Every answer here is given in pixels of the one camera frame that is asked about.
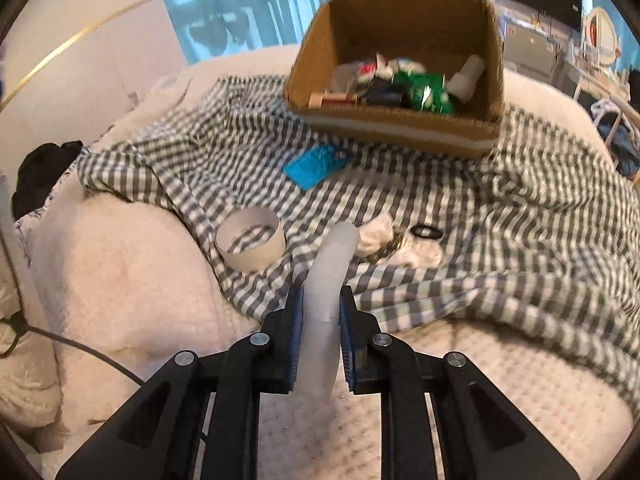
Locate white cloth piece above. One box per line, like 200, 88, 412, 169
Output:
395, 242, 445, 268

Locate clear bottle with blue label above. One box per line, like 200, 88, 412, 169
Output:
387, 57, 428, 76

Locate blue clothes pile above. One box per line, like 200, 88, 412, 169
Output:
592, 100, 640, 176

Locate braided rope loop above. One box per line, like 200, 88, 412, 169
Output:
367, 232, 408, 263

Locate paper tape core ring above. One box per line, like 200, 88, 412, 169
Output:
215, 207, 286, 273

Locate white plush toy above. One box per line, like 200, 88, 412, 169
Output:
357, 212, 398, 261

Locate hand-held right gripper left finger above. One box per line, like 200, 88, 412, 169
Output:
55, 285, 306, 480

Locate white sachet with red label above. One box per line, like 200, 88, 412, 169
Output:
330, 52, 388, 93

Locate grey checked cloth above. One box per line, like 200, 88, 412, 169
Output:
75, 74, 640, 401

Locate white round fan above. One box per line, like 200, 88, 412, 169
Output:
582, 6, 621, 68

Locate brown cardboard box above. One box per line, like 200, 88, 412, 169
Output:
284, 0, 506, 160

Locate red and cream medicine box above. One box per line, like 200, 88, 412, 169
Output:
308, 91, 358, 110

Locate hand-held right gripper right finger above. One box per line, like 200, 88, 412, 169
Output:
339, 285, 596, 480

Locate white padded quilt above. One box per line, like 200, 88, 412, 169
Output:
0, 240, 66, 431

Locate black cloth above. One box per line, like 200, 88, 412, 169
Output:
11, 141, 85, 221

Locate grey desk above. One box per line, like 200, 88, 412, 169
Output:
502, 10, 591, 101

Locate teal foil packet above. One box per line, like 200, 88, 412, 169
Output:
282, 144, 356, 192

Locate translucent white ring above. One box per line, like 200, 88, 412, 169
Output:
292, 222, 360, 403

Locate black cable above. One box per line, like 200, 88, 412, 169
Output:
0, 310, 146, 386

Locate green foil packet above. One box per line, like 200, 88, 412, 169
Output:
392, 71, 453, 113

